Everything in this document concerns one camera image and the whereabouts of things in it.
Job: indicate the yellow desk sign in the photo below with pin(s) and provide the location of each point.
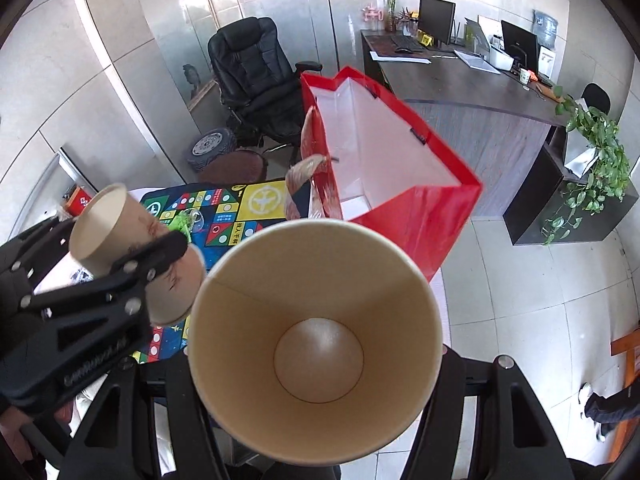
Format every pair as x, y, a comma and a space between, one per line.
425, 38

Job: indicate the person's dark trouser leg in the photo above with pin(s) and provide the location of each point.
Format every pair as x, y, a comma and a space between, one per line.
615, 405

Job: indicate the colourful board game mat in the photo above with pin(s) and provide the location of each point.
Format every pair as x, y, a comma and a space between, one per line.
240, 210

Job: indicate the blue water bottle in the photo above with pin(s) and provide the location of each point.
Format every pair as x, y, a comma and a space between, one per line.
546, 27

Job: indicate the clear glass cup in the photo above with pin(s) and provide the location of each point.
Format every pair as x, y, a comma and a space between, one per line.
196, 218

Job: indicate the large plain paper cup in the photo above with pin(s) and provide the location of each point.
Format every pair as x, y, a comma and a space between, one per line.
320, 310

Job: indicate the small printed paper cup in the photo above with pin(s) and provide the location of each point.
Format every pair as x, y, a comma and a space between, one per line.
110, 220

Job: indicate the white printer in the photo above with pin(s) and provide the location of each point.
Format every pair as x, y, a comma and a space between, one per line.
500, 57

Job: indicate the car wheel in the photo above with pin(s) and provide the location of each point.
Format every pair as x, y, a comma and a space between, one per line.
210, 147

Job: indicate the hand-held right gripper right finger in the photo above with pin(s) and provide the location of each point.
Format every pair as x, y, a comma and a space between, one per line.
480, 410

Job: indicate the grey office desk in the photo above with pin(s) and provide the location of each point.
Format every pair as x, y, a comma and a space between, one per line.
475, 95

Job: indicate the black low cabinet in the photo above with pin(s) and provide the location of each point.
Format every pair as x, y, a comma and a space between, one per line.
540, 210

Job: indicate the black keyboard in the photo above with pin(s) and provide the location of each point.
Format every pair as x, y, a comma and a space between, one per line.
406, 42

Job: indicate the red cardboard box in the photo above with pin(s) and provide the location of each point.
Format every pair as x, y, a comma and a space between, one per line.
80, 201

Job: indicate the red gift bag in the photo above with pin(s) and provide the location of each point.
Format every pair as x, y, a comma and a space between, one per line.
420, 220

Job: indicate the small desk plant pot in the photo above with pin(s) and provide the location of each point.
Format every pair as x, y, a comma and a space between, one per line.
407, 20

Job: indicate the black leather office chair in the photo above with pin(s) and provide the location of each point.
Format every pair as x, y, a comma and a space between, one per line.
250, 70

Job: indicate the leaning glass panel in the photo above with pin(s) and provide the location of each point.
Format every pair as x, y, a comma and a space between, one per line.
170, 25

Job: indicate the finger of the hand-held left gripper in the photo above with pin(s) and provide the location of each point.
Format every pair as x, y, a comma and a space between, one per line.
20, 260
90, 295

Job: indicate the white desk papers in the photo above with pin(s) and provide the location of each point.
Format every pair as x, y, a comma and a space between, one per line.
400, 57

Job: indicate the pink desk ornament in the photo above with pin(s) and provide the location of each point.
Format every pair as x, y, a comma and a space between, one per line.
374, 12

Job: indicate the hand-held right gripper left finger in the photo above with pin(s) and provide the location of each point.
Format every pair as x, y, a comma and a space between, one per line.
175, 410

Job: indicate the round brown stool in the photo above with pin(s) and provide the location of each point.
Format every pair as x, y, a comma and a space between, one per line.
232, 166

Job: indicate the green white desk stand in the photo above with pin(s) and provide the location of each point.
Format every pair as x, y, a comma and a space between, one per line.
472, 35

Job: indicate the orange wooden chair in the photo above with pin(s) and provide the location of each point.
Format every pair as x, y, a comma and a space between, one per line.
625, 355

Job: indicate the silver framed panel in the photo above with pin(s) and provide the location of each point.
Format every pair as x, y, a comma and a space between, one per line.
45, 185

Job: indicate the white shoe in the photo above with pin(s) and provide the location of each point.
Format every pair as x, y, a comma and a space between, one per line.
585, 392

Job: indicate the black computer monitor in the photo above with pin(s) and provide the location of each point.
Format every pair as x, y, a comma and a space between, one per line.
519, 42
436, 17

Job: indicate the green foil packet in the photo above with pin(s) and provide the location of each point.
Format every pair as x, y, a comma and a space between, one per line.
180, 222

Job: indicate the trailing green potted plant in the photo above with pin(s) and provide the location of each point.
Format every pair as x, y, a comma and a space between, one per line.
600, 160

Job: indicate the black visitor chair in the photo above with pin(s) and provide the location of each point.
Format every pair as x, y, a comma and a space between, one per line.
596, 97

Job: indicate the open white notebook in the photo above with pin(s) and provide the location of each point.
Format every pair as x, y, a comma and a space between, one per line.
477, 61

